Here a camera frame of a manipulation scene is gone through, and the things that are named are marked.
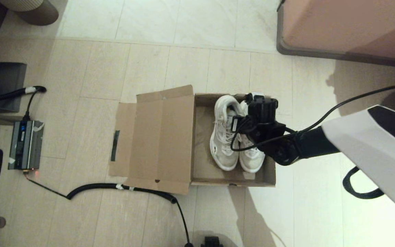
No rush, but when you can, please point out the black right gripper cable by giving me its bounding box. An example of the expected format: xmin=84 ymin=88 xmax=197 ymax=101
xmin=230 ymin=84 xmax=395 ymax=152

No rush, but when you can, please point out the beige round ribbed stool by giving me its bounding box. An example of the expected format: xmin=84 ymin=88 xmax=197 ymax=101
xmin=0 ymin=0 xmax=59 ymax=26

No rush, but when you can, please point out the pink sofa with grey base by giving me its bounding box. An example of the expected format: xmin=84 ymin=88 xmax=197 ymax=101
xmin=276 ymin=0 xmax=395 ymax=70

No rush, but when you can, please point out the grey metal power inverter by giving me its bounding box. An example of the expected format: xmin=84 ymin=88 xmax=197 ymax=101
xmin=8 ymin=120 xmax=44 ymax=171

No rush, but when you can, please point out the dark grey box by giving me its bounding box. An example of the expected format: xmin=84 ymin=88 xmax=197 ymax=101
xmin=0 ymin=62 xmax=27 ymax=114

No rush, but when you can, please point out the brown cardboard shoe box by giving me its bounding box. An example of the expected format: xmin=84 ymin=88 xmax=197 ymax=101
xmin=108 ymin=85 xmax=277 ymax=195

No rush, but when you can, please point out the grey and black robot base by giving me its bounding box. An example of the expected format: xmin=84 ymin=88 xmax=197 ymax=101
xmin=201 ymin=236 xmax=224 ymax=247

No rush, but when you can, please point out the black corrugated power cable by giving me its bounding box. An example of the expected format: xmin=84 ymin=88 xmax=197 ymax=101
xmin=0 ymin=86 xmax=47 ymax=121

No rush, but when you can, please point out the white sneaker with black logo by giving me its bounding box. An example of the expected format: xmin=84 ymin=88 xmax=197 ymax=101
xmin=210 ymin=95 xmax=244 ymax=171

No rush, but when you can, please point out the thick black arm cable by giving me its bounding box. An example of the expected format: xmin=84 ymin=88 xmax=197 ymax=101
xmin=343 ymin=166 xmax=385 ymax=200

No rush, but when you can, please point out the white lace-up sneaker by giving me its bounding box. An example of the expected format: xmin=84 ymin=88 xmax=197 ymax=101
xmin=237 ymin=93 xmax=266 ymax=173

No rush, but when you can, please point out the black coiled cable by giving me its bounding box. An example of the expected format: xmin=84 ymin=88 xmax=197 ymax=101
xmin=24 ymin=171 xmax=193 ymax=247

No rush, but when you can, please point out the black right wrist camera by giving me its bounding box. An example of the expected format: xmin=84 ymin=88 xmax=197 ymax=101
xmin=245 ymin=93 xmax=279 ymax=121

